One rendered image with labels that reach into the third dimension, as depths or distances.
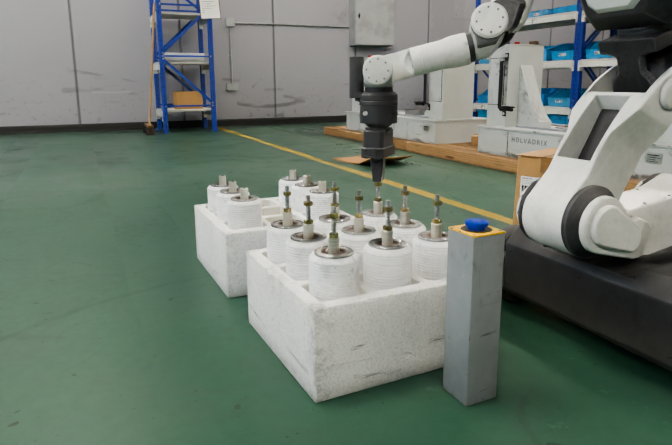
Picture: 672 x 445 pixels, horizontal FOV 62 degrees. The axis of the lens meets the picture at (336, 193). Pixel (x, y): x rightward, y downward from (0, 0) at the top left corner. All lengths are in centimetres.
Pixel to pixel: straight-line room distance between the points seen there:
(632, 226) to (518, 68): 282
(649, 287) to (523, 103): 281
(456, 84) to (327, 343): 366
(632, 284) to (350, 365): 56
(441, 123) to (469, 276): 352
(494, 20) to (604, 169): 38
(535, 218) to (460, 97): 341
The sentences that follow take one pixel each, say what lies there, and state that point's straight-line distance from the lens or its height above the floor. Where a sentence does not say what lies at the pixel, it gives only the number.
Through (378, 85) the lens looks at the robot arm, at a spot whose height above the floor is 56.
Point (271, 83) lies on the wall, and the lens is 761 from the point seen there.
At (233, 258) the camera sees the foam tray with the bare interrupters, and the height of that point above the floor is 11.
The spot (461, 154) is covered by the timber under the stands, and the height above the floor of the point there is 6.
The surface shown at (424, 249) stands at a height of 24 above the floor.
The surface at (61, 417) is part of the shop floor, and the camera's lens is 115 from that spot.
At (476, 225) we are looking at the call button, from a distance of 99.
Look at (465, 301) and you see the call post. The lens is 101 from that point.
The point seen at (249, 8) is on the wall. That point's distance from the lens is 759.
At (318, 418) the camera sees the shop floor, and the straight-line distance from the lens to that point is 104.
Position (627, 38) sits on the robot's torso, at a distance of 130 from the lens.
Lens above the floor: 57
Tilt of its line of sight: 11 degrees down
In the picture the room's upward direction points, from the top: straight up
